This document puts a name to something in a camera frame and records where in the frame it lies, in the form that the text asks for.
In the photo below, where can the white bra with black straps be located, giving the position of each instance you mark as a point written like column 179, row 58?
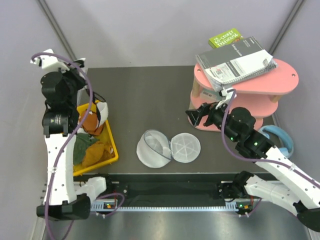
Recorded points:
column 99, row 106

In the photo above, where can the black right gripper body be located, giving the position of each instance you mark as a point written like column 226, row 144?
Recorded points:
column 215, row 116

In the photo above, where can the pink three-tier shelf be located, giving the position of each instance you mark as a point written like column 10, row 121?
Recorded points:
column 259, row 95

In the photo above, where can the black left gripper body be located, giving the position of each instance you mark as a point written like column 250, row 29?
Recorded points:
column 73, row 82

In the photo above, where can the green garment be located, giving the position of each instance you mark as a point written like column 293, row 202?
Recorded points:
column 82, row 143

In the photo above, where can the teal paperback book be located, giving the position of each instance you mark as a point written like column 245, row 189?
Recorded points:
column 208, row 94

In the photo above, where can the yellow plastic bin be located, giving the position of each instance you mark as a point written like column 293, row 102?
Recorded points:
column 105, row 136

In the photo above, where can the light blue headphones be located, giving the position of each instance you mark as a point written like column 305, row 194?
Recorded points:
column 288, row 144

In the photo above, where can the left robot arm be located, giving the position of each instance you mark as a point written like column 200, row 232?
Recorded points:
column 62, row 201

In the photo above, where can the grey spiral-bound manual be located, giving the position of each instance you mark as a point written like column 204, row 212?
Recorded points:
column 235, row 63

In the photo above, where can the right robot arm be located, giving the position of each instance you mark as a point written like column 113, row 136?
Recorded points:
column 300, row 194

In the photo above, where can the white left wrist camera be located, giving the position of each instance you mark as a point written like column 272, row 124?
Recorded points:
column 49, row 64

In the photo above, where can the mustard yellow garment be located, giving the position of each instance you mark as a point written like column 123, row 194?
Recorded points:
column 98, row 152

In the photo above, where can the green treehouse book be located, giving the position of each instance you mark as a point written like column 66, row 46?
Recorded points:
column 225, row 38

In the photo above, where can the orange bra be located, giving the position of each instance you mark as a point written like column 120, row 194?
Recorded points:
column 91, row 125

